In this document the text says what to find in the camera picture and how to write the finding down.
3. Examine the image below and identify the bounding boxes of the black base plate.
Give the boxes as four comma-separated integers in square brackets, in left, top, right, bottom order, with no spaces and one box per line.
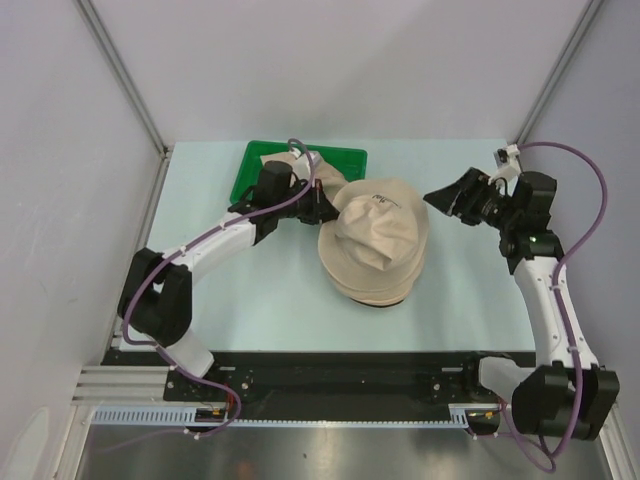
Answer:
[99,349,539,424]

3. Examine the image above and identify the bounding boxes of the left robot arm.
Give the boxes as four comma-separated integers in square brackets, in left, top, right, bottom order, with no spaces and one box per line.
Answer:
[117,161,339,400]

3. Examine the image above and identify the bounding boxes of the green plastic tray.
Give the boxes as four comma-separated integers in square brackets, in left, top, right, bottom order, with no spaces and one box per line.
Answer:
[230,140,368,204]

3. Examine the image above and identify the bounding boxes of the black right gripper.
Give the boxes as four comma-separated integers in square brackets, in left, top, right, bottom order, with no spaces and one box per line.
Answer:
[423,167,519,232]

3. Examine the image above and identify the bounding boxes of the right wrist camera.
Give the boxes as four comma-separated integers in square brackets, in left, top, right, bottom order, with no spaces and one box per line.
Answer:
[490,144,521,183]

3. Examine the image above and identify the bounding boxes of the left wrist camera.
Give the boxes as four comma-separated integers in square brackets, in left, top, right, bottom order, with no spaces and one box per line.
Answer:
[289,148,323,179]

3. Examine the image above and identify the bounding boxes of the black bucket hat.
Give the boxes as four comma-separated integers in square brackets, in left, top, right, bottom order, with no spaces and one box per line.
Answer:
[352,299,404,309]

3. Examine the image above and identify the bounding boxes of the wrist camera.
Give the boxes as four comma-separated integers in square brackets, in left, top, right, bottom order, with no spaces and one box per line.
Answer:
[289,148,323,179]
[490,144,521,183]

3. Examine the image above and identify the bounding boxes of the white slotted cable duct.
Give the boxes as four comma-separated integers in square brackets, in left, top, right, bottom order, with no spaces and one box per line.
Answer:
[91,406,469,429]

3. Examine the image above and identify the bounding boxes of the aluminium frame post left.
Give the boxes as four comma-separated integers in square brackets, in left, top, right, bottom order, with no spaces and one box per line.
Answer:
[73,0,169,158]

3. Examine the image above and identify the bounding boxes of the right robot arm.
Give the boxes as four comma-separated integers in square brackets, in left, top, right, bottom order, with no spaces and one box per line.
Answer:
[424,168,620,440]

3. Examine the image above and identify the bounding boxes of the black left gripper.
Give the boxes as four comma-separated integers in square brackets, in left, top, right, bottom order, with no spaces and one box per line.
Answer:
[274,178,340,226]

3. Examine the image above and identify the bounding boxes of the aluminium frame post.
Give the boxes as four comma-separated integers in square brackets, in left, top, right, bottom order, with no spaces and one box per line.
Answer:
[512,0,607,144]
[73,0,169,158]

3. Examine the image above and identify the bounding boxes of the aluminium frame post right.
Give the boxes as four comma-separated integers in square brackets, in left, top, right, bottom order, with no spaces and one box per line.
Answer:
[512,0,607,144]

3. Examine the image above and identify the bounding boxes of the beige logo bucket hat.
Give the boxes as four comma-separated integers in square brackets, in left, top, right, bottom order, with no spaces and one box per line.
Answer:
[318,178,429,278]

